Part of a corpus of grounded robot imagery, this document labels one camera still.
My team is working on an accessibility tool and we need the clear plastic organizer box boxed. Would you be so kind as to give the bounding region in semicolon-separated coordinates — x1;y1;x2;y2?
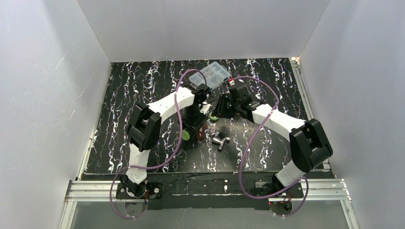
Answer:
189;62;231;91

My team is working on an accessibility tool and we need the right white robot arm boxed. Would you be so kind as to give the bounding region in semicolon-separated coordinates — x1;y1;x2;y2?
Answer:
213;81;333;199

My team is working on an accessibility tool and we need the red pill organizer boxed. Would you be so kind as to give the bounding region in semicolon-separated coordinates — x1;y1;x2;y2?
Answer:
195;122;208;140

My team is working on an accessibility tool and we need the chrome faucet tap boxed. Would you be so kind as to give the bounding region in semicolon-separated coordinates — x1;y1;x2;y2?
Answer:
212;137;230;152

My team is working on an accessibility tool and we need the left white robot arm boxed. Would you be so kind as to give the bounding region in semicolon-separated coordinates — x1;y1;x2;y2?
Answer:
116;83;211;199

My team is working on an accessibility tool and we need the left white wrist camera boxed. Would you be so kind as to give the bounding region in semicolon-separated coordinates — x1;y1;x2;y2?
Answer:
200;104;212;115

